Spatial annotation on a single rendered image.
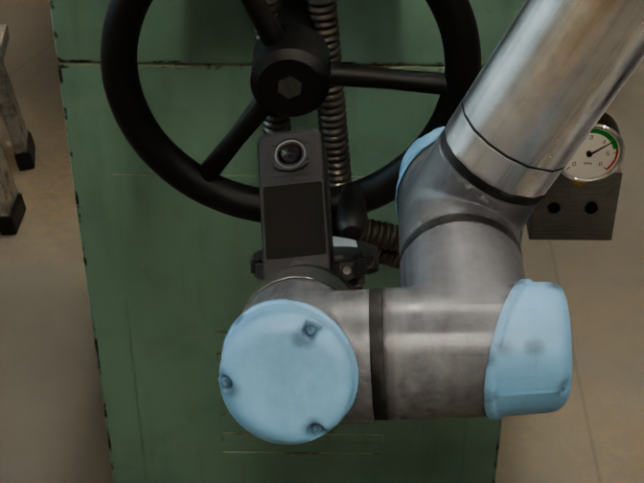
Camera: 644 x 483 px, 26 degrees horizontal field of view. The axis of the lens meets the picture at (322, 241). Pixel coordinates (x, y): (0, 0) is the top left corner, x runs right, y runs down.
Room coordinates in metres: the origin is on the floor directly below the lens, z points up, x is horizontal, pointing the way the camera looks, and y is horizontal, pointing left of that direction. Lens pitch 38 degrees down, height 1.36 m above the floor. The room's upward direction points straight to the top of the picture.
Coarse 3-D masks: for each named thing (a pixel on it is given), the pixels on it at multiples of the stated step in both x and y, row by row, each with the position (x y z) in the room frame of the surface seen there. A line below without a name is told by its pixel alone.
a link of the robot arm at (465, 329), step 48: (432, 240) 0.65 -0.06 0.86; (480, 240) 0.64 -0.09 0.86; (384, 288) 0.61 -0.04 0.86; (432, 288) 0.60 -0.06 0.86; (480, 288) 0.60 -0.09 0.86; (528, 288) 0.59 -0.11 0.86; (384, 336) 0.57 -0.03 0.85; (432, 336) 0.57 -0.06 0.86; (480, 336) 0.56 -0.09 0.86; (528, 336) 0.56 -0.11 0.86; (384, 384) 0.55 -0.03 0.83; (432, 384) 0.55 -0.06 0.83; (480, 384) 0.55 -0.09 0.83; (528, 384) 0.55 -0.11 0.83
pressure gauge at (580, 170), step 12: (600, 120) 1.04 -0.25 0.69; (612, 120) 1.05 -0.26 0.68; (600, 132) 1.03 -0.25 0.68; (612, 132) 1.03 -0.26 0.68; (588, 144) 1.03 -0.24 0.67; (600, 144) 1.03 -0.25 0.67; (612, 144) 1.03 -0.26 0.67; (576, 156) 1.03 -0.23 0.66; (600, 156) 1.03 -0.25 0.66; (612, 156) 1.03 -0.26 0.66; (564, 168) 1.03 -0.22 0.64; (576, 168) 1.03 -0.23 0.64; (588, 168) 1.03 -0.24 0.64; (600, 168) 1.03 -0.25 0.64; (612, 168) 1.03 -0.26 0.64; (576, 180) 1.03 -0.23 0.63; (588, 180) 1.03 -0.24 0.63
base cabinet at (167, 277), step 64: (64, 64) 1.10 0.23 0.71; (192, 64) 1.10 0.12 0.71; (192, 128) 1.10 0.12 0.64; (384, 128) 1.10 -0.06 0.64; (128, 192) 1.10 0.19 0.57; (128, 256) 1.10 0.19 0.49; (192, 256) 1.10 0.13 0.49; (128, 320) 1.10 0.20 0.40; (192, 320) 1.10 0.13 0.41; (128, 384) 1.10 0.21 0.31; (192, 384) 1.10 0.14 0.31; (128, 448) 1.10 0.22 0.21; (192, 448) 1.10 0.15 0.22; (256, 448) 1.09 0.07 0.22; (320, 448) 1.09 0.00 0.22; (384, 448) 1.09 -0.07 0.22; (448, 448) 1.09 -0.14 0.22
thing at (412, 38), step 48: (96, 0) 1.10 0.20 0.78; (192, 0) 1.10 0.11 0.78; (240, 0) 1.10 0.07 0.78; (336, 0) 1.10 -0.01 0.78; (384, 0) 1.10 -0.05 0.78; (480, 0) 1.09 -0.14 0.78; (96, 48) 1.10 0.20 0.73; (144, 48) 1.10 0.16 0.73; (192, 48) 1.10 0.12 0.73; (240, 48) 1.10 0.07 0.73; (384, 48) 1.10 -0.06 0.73; (432, 48) 1.09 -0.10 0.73
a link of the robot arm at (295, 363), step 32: (288, 288) 0.62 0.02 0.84; (320, 288) 0.63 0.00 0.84; (256, 320) 0.56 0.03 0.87; (288, 320) 0.56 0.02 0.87; (320, 320) 0.56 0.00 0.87; (352, 320) 0.58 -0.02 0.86; (224, 352) 0.56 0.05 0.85; (256, 352) 0.55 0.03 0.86; (288, 352) 0.55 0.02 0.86; (320, 352) 0.55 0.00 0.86; (352, 352) 0.56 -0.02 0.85; (224, 384) 0.54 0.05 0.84; (256, 384) 0.54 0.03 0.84; (288, 384) 0.54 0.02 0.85; (320, 384) 0.54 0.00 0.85; (352, 384) 0.54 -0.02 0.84; (256, 416) 0.53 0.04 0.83; (288, 416) 0.53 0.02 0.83; (320, 416) 0.53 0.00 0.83; (352, 416) 0.55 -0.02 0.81
